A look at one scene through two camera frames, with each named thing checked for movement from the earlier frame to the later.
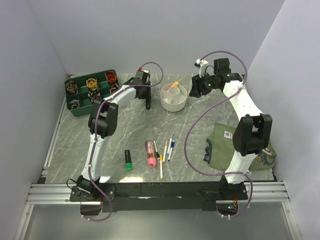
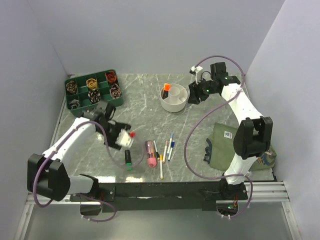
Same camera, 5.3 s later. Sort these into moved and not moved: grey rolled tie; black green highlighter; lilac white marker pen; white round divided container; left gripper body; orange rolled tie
Moved: left gripper body; white round divided container
Not moved: grey rolled tie; orange rolled tie; lilac white marker pen; black green highlighter
